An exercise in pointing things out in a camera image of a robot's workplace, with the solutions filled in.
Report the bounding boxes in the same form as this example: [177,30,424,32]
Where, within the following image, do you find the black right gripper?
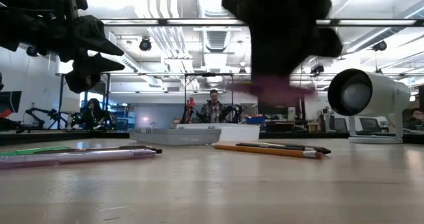
[218,0,344,78]

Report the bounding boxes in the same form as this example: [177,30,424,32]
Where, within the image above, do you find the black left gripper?
[18,0,127,94]

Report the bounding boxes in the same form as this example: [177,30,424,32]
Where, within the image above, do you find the purple scissors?
[228,74,318,107]

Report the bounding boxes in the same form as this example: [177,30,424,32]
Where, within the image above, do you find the purple mechanical pencil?
[0,148,157,170]

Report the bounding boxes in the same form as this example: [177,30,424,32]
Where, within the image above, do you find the black pen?
[274,144,332,155]
[118,144,164,154]

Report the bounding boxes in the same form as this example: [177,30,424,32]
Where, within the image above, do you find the dark pencil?
[235,142,307,151]

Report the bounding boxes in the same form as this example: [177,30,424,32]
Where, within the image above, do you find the green pen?
[0,146,72,157]

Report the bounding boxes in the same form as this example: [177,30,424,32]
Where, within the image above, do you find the clear plastic supply box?
[172,123,262,142]

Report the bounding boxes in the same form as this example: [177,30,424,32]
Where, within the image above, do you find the grey studded box lid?
[129,127,222,146]

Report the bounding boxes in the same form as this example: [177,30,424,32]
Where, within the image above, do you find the person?
[403,107,424,131]
[79,97,109,132]
[199,89,229,124]

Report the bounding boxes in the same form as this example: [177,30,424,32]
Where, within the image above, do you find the blue storage bin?
[244,116,266,125]

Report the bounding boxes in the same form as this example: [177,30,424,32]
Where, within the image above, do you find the dark laptop screen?
[359,117,382,133]

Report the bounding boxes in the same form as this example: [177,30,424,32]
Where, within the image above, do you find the black overhead crossbar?
[99,17,424,27]

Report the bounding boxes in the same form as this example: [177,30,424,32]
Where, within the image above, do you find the red background robot part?
[185,97,197,124]

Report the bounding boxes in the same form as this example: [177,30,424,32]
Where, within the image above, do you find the black aluminium table frame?
[0,130,424,144]

